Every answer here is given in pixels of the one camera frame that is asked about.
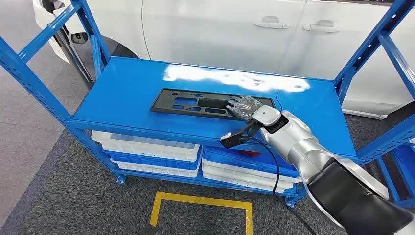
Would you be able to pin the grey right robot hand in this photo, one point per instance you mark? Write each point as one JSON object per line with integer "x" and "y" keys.
{"x": 244, "y": 107}

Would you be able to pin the black plastic panel part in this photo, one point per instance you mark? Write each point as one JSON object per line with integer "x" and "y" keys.
{"x": 162, "y": 103}

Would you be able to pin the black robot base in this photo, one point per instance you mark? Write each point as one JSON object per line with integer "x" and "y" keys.
{"x": 147, "y": 230}

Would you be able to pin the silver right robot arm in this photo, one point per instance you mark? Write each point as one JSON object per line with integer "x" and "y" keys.
{"x": 291, "y": 139}

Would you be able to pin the blue metal shelf rack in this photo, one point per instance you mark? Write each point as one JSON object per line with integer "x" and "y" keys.
{"x": 129, "y": 87}

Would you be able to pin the blue wheeled shelf rack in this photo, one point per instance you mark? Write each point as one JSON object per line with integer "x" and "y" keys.
{"x": 405, "y": 162}

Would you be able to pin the white plastic bin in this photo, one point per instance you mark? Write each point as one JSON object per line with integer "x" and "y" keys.
{"x": 155, "y": 171}
{"x": 233, "y": 186}
{"x": 233, "y": 176}
{"x": 146, "y": 147}

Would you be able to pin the white car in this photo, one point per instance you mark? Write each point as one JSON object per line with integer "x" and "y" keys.
{"x": 210, "y": 32}

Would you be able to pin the yellow floor tape square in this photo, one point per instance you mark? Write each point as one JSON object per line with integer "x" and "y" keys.
{"x": 201, "y": 200}

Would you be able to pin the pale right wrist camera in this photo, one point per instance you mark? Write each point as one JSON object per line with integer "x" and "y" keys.
{"x": 231, "y": 141}

